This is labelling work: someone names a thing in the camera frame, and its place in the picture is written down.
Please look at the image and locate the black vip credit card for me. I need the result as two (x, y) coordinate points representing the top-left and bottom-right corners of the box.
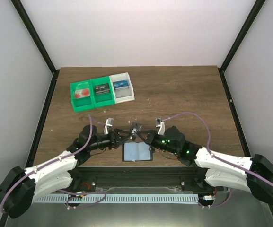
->
(130, 122), (142, 140)

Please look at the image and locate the black leather card holder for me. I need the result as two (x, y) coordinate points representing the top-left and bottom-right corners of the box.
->
(122, 142), (153, 162)

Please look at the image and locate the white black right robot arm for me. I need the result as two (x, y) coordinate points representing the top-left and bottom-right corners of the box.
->
(132, 126), (273, 205)

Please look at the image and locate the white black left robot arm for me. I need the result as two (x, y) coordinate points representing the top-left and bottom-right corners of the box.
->
(0, 125), (134, 218)

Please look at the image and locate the black card stack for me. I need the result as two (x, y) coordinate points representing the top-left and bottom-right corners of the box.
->
(94, 83), (110, 95)

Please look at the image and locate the blue card stack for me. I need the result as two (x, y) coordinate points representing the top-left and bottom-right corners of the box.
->
(113, 80), (129, 90)

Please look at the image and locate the red white card stack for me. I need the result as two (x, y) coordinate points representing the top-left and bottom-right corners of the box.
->
(74, 88), (91, 99)

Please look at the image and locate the green double storage bin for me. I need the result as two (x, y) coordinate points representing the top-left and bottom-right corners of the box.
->
(70, 76), (115, 112)

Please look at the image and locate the white storage bin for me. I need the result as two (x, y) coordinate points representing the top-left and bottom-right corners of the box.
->
(109, 72), (135, 104)

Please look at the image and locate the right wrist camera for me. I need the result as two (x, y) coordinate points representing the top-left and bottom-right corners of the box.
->
(155, 118), (166, 135)

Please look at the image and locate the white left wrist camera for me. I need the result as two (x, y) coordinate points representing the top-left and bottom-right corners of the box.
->
(104, 118), (114, 135)

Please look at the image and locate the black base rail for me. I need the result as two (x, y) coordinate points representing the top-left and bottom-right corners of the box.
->
(67, 166), (224, 193)

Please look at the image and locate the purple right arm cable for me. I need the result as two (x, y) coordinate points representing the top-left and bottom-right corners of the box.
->
(161, 112), (273, 209)

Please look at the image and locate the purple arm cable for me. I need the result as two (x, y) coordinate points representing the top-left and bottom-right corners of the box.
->
(0, 114), (108, 215)
(161, 112), (273, 209)

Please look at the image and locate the light blue slotted cable duct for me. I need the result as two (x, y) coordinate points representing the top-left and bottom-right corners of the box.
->
(35, 194), (198, 204)

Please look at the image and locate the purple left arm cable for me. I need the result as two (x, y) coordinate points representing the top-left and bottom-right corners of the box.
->
(0, 114), (108, 215)

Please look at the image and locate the black frame post left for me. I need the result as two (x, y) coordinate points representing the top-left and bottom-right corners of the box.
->
(11, 0), (57, 75)

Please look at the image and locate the black frame post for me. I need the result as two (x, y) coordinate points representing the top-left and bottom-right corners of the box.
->
(11, 0), (57, 75)
(220, 0), (266, 72)

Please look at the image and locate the black frame post right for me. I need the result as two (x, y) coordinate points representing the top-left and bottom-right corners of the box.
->
(220, 0), (266, 72)

